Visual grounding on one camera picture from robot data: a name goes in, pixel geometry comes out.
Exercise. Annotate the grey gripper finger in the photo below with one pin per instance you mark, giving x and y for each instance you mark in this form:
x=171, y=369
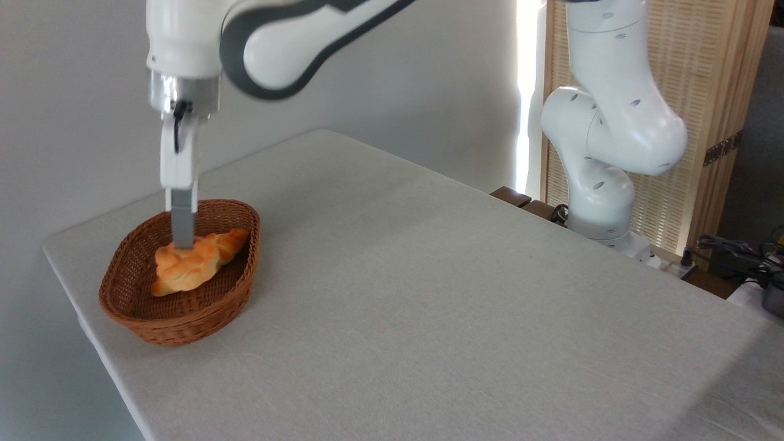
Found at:
x=183, y=217

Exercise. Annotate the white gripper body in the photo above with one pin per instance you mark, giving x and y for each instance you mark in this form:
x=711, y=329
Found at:
x=187, y=162

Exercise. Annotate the long braided bread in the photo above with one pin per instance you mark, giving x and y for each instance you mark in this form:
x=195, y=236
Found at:
x=231, y=242

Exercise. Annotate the white power strip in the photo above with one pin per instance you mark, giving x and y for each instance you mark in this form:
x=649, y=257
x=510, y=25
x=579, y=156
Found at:
x=670, y=264

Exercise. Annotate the beige tablecloth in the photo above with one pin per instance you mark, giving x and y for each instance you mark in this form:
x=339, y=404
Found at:
x=429, y=318

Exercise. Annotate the small braided bread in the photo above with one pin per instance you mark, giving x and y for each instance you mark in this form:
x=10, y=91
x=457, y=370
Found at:
x=180, y=269

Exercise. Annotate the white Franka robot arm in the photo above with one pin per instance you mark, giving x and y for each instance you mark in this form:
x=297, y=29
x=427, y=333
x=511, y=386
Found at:
x=612, y=122

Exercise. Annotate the wooden slatted folding screen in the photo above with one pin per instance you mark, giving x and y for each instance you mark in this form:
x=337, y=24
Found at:
x=716, y=73

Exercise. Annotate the brown wicker basket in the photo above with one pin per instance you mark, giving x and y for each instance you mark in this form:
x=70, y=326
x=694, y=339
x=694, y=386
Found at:
x=131, y=263

